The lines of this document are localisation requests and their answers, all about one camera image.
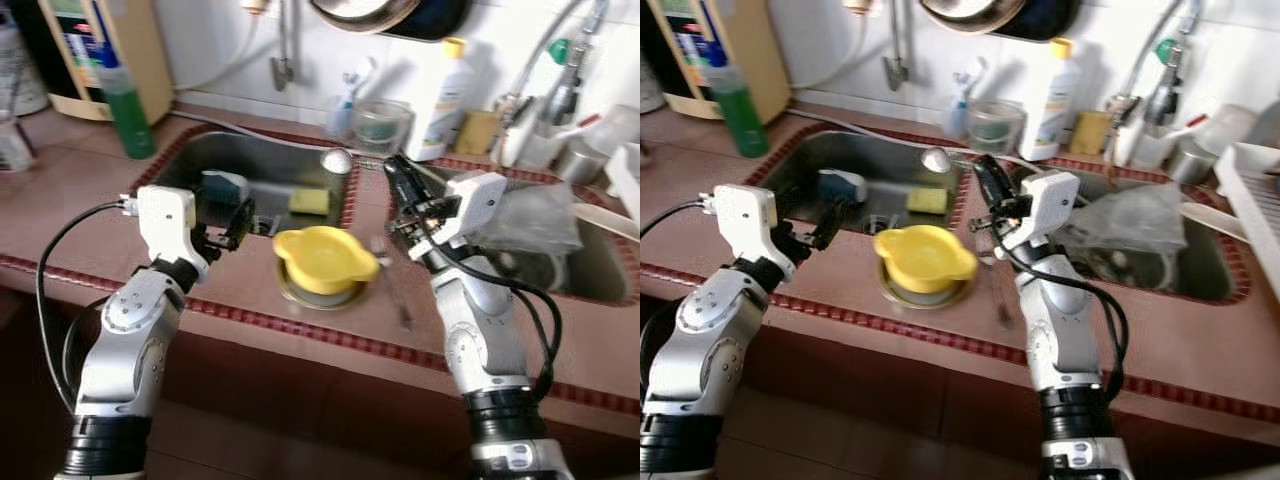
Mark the dark blue mug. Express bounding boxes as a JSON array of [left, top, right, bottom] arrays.
[[815, 168, 868, 206], [200, 170, 251, 206]]

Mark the steel cup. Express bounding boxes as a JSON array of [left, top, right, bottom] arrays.
[[1168, 140, 1216, 186], [555, 140, 606, 186]]

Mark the blue white toothbrush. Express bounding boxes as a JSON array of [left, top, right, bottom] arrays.
[[955, 55, 993, 111], [340, 55, 379, 111]]

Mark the white yellow-capped detergent bottle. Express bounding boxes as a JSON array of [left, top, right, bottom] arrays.
[[415, 37, 476, 163], [1020, 37, 1083, 163]]

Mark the steel fork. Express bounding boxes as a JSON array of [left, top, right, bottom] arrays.
[[975, 235, 1016, 329], [370, 235, 414, 331]]

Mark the steel spoon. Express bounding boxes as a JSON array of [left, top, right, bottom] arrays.
[[320, 147, 401, 176], [920, 146, 1001, 174]]

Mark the grey wall tap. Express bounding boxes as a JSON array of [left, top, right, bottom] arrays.
[[270, 0, 298, 91], [882, 0, 911, 91]]

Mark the clear toothbrush cup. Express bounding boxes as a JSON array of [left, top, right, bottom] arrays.
[[325, 95, 361, 139], [940, 95, 976, 139]]

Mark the clear plastic container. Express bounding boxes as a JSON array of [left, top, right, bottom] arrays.
[[1195, 103, 1261, 156], [590, 105, 641, 151]]

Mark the green dish soap bottle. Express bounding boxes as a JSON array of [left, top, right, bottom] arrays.
[[92, 25, 158, 161], [705, 25, 771, 159]]

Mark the hanging steel pan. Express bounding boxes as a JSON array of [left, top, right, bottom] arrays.
[[918, 0, 1081, 43], [310, 0, 471, 43]]

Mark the round steel plate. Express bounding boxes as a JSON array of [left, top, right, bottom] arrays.
[[878, 265, 969, 309], [278, 265, 366, 309]]

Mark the yellow sponge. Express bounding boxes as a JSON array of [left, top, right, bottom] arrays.
[[905, 187, 949, 216], [288, 187, 331, 216]]

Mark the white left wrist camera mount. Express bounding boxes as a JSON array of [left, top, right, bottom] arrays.
[[120, 185, 198, 266], [712, 185, 781, 266]]

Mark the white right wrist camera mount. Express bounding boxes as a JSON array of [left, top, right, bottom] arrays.
[[1020, 170, 1091, 251], [435, 172, 509, 251]]

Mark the clear plastic bucket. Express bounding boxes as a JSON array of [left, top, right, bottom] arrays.
[[350, 98, 413, 156], [965, 98, 1026, 156]]

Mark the wooden spatula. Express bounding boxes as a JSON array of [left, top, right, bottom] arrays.
[[570, 200, 641, 243], [1180, 200, 1251, 243]]

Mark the clear plastic bag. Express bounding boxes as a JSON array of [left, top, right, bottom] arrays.
[[470, 182, 584, 256], [1055, 182, 1189, 256]]

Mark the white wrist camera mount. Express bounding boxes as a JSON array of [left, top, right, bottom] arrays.
[[1020, 170, 1091, 251], [712, 185, 781, 266], [435, 172, 509, 251], [120, 185, 198, 266]]

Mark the yellow plastic bowl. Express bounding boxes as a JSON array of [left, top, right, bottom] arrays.
[[873, 226, 978, 296], [272, 226, 381, 296]]

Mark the steel sink basin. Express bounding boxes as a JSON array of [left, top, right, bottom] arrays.
[[745, 125, 973, 238], [385, 155, 641, 306], [135, 125, 361, 238], [1000, 160, 1251, 306]]

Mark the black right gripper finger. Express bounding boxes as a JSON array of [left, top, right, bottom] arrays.
[[971, 151, 1011, 211], [382, 151, 423, 211], [981, 151, 1025, 205], [392, 151, 438, 205]]

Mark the white dish rack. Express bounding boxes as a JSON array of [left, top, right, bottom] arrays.
[[605, 140, 641, 216], [1215, 140, 1280, 301]]

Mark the beige water purifier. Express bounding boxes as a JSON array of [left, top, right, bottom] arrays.
[[35, 0, 176, 123], [640, 0, 791, 123]]

